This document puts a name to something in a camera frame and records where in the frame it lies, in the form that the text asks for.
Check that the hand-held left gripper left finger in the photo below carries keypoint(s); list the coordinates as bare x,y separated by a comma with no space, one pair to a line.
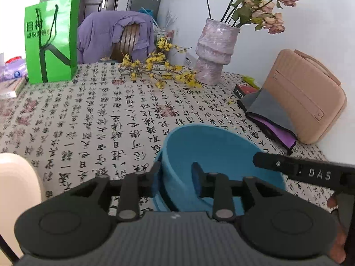
151,183

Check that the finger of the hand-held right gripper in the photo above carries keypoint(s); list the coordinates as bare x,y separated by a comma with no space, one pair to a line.
273,163

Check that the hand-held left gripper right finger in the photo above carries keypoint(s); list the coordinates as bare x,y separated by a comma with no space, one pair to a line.
197,180

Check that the cream plate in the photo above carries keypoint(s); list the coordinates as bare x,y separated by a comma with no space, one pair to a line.
16,188

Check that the person's right hand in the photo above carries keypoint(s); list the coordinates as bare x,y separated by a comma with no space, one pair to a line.
339,243

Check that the grey purple folded cloth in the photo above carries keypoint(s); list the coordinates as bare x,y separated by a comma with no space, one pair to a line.
269,110

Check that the pink hard case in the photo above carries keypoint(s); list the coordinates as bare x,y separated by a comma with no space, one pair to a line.
305,97

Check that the small red box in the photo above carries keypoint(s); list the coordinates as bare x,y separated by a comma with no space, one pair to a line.
245,90

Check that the yellow green leaf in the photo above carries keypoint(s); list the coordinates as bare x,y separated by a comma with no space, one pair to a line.
251,80

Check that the calligraphy printed tablecloth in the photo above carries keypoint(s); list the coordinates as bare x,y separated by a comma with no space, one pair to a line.
97,116

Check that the yellow flower branch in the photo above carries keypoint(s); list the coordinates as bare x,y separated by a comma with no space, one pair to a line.
163,72

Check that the white power strip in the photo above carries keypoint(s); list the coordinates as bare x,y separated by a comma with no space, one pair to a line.
190,61

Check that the lilac ceramic vase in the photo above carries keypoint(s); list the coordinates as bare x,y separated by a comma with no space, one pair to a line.
215,50

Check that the wooden chair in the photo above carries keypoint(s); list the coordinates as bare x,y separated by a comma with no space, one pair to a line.
129,41

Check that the dried pink roses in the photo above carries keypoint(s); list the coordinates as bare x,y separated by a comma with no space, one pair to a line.
258,8

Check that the purple jacket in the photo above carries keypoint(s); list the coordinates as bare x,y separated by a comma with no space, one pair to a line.
99,33

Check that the flat book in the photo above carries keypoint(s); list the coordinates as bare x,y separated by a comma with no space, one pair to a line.
12,88

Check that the green paper bag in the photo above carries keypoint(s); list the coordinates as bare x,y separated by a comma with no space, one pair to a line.
58,41

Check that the blue basket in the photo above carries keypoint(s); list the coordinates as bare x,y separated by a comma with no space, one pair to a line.
146,11

